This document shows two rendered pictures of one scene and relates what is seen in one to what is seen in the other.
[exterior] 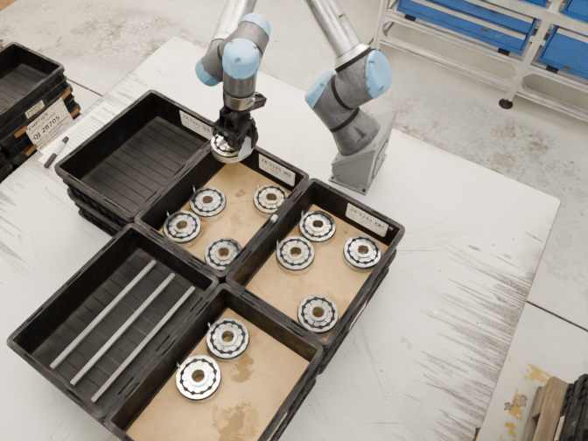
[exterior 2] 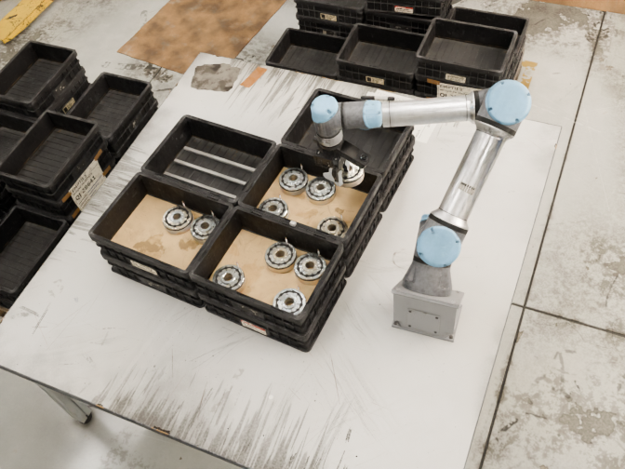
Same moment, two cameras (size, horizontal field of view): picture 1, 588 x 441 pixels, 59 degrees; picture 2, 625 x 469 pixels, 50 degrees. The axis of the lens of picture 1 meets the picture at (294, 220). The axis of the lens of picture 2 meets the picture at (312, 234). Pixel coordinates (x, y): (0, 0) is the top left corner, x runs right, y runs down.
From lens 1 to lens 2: 1.64 m
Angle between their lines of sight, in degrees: 50
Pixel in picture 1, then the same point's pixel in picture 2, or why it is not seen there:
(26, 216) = not seen: hidden behind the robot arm
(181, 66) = (516, 144)
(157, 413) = (158, 206)
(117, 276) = (252, 158)
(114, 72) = (611, 132)
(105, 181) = not seen: hidden behind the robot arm
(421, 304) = (277, 384)
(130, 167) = (350, 136)
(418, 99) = not seen: outside the picture
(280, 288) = (253, 254)
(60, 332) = (207, 144)
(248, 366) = (190, 247)
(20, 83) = (485, 59)
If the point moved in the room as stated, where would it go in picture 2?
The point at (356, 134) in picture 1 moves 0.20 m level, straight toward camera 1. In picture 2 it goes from (413, 274) to (346, 274)
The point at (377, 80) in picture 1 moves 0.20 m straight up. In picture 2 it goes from (419, 244) to (421, 198)
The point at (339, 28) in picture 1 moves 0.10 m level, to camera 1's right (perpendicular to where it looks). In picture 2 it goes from (453, 189) to (460, 219)
